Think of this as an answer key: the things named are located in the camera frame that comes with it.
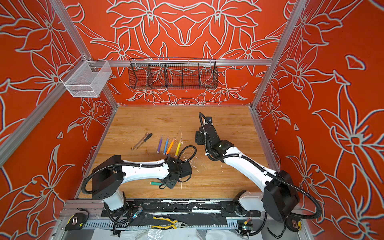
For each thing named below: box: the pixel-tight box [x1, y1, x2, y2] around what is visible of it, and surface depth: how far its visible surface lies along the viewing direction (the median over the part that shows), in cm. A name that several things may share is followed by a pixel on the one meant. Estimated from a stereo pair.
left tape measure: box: [65, 207, 89, 231], surface depth 70 cm
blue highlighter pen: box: [163, 137, 170, 155], surface depth 97 cm
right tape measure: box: [285, 217, 302, 232], surface depth 68 cm
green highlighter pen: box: [150, 181, 163, 186], surface depth 82 cm
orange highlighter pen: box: [165, 138, 175, 155], surface depth 97 cm
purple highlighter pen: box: [156, 135, 164, 154], surface depth 99 cm
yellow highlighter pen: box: [174, 142, 182, 157], surface depth 97 cm
